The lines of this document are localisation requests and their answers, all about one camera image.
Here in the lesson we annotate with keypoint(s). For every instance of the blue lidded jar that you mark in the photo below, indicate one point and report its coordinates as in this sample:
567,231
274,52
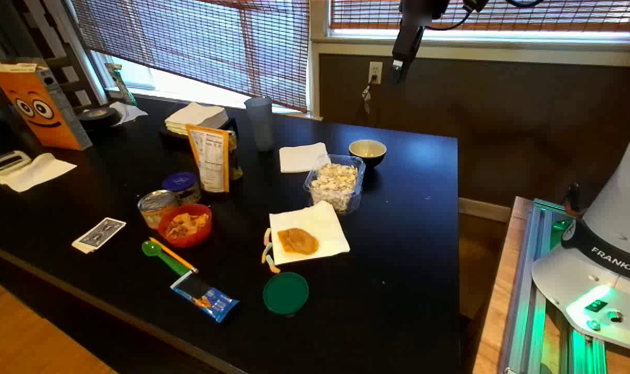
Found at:
184,186

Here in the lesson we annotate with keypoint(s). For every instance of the round brown cookie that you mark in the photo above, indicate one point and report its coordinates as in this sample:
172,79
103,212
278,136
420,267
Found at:
298,242

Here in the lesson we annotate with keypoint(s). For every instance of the folded white napkin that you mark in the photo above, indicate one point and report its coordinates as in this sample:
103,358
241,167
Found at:
302,158

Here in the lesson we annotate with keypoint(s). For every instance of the white paper sheet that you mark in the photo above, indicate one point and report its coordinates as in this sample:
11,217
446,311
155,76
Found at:
37,170

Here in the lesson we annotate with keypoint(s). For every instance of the red bowl with food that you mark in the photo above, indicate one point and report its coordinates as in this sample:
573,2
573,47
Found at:
186,224

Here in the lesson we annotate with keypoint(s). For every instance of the bamboo window blind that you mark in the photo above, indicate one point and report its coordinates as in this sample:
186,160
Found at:
247,45

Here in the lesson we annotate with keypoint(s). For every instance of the orange pencil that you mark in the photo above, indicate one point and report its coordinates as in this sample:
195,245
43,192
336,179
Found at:
175,255

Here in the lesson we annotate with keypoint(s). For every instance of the dark round dish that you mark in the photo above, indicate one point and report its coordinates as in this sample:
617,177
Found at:
100,116

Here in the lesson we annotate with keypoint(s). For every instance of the small glass jar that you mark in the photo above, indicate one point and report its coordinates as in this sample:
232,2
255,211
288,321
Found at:
155,204

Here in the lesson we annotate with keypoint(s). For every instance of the blue snack bar wrapper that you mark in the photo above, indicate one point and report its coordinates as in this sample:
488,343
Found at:
211,300

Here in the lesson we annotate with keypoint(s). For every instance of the small white ceramic bowl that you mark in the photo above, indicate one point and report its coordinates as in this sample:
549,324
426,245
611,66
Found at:
369,149

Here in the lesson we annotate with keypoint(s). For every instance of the clear plastic bowl of popcorn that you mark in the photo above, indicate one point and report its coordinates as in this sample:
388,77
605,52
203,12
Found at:
337,179

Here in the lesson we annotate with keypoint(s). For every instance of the translucent plastic cup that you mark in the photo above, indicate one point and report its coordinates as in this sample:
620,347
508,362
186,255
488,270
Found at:
261,121

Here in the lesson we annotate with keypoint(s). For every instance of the green plastic spoon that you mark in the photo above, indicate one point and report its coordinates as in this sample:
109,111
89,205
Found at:
152,250

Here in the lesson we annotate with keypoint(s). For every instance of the orange cartoon face box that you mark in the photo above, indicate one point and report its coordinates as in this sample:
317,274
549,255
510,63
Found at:
40,102

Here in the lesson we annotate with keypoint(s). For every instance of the stack of white napkins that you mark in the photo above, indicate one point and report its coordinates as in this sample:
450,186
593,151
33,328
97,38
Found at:
195,114

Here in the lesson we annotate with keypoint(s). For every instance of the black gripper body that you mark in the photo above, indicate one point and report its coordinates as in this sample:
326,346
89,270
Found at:
415,18

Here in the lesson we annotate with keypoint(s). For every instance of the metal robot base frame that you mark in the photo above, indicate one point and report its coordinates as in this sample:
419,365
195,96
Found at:
536,338

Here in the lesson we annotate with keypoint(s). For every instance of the green round lid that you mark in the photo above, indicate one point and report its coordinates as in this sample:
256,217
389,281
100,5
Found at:
286,293

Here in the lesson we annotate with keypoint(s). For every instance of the white napkin under cookie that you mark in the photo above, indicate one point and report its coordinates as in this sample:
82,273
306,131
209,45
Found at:
318,221

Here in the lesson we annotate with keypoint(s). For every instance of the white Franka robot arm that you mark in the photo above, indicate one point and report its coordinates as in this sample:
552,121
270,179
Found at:
586,274

